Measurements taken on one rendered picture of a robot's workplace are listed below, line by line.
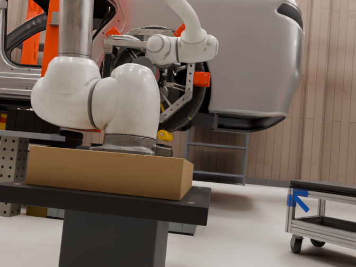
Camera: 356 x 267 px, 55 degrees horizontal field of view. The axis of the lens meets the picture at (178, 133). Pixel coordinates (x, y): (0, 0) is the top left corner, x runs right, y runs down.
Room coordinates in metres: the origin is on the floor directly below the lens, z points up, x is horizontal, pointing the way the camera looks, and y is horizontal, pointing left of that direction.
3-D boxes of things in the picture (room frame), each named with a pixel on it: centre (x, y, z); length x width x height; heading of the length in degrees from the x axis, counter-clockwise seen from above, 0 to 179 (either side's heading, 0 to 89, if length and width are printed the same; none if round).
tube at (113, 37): (1.85, 0.32, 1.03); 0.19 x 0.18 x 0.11; 173
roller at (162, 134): (2.05, 0.07, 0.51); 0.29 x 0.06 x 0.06; 173
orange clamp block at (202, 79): (1.93, -0.11, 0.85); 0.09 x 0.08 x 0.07; 83
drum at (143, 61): (1.89, 0.21, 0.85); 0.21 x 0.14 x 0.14; 173
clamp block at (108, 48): (1.78, 0.40, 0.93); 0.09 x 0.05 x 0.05; 173
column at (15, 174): (1.85, 0.88, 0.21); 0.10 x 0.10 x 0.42; 83
